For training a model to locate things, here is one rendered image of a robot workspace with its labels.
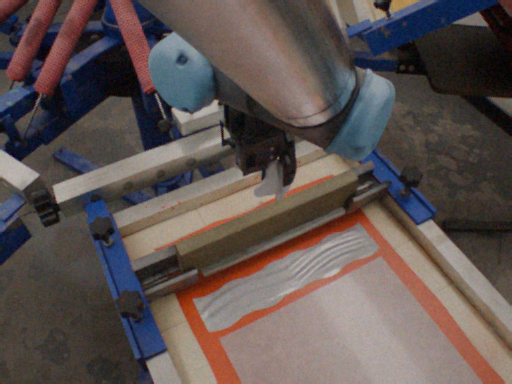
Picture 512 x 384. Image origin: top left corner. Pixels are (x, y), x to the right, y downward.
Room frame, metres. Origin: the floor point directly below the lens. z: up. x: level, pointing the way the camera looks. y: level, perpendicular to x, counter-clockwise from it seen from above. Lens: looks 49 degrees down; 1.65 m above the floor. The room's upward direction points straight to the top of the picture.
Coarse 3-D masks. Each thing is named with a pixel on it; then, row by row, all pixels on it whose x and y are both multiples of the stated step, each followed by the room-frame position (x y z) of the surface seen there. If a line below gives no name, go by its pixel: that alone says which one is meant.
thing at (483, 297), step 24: (312, 144) 0.70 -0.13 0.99; (168, 192) 0.56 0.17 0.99; (192, 192) 0.56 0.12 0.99; (216, 192) 0.57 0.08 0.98; (120, 216) 0.50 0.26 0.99; (144, 216) 0.50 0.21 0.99; (168, 216) 0.52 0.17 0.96; (432, 240) 0.44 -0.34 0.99; (456, 264) 0.39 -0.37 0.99; (480, 288) 0.34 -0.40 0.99; (480, 312) 0.30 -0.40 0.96; (504, 312) 0.29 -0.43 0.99; (504, 336) 0.25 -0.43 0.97; (168, 360) 0.22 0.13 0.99
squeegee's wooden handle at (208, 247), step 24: (312, 192) 0.50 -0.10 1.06; (336, 192) 0.51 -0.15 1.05; (240, 216) 0.45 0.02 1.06; (264, 216) 0.45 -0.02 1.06; (288, 216) 0.46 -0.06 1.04; (312, 216) 0.49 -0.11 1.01; (192, 240) 0.40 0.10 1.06; (216, 240) 0.40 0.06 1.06; (240, 240) 0.42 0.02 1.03; (264, 240) 0.44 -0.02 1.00; (192, 264) 0.38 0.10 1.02
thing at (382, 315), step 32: (288, 192) 0.59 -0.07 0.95; (352, 224) 0.50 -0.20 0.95; (384, 256) 0.43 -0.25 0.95; (320, 288) 0.36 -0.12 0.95; (352, 288) 0.36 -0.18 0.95; (384, 288) 0.36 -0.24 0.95; (416, 288) 0.36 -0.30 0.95; (352, 320) 0.30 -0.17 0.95; (384, 320) 0.30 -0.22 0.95; (416, 320) 0.30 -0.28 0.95; (448, 320) 0.29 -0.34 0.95; (352, 352) 0.24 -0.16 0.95; (384, 352) 0.24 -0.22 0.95; (416, 352) 0.24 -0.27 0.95; (448, 352) 0.24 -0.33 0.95
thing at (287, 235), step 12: (324, 216) 0.50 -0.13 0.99; (336, 216) 0.50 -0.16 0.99; (300, 228) 0.47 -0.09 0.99; (312, 228) 0.47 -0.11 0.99; (276, 240) 0.44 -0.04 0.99; (240, 252) 0.42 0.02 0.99; (252, 252) 0.42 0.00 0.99; (216, 264) 0.39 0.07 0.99; (228, 264) 0.39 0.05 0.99; (204, 276) 0.37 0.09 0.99
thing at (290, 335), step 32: (256, 256) 0.43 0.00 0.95; (192, 288) 0.36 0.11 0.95; (192, 320) 0.30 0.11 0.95; (256, 320) 0.30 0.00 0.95; (288, 320) 0.30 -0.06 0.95; (320, 320) 0.30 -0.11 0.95; (224, 352) 0.25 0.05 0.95; (256, 352) 0.25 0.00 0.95; (288, 352) 0.25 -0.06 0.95; (320, 352) 0.24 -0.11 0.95
